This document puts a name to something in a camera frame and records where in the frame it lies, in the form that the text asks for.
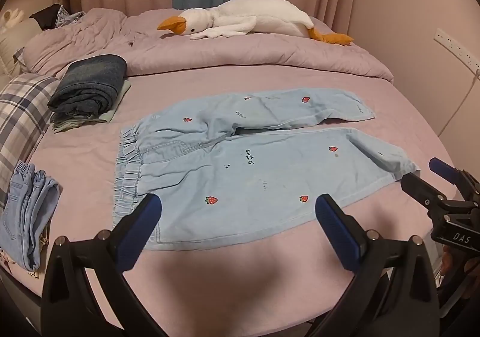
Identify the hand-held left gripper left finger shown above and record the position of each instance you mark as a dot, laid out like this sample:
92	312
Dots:
150	211

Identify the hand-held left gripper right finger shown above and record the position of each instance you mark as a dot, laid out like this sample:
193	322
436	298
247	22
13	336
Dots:
330	219

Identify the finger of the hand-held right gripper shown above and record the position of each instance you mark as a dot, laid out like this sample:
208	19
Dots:
420	187
442	169

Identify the light blue strawberry pants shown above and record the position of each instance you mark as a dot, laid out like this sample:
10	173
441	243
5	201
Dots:
225	179

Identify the folded dark denim pants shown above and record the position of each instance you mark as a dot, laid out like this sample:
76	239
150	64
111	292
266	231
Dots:
90	86

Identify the pink bed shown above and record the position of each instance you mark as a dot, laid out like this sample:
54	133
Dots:
243	269

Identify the folded pale green cloth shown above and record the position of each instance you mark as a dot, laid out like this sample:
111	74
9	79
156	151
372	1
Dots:
109	116

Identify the folded light blue jeans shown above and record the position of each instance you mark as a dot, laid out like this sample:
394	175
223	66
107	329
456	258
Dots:
30	209

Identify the white power strip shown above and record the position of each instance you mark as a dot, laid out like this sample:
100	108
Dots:
455	45

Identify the cartoon printed cloth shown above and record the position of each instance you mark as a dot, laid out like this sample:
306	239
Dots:
5	260

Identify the plaid pillow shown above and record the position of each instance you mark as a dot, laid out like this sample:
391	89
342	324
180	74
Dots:
22	112

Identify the pink quilt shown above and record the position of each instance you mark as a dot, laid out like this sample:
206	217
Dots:
225	56

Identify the blue checked shirt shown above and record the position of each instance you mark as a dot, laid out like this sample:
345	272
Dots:
68	18

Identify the white goose plush toy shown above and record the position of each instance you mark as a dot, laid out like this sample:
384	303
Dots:
262	14

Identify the cream pillow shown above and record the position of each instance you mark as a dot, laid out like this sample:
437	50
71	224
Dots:
15	42

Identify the dark garment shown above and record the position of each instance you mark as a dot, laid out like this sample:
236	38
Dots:
47	16

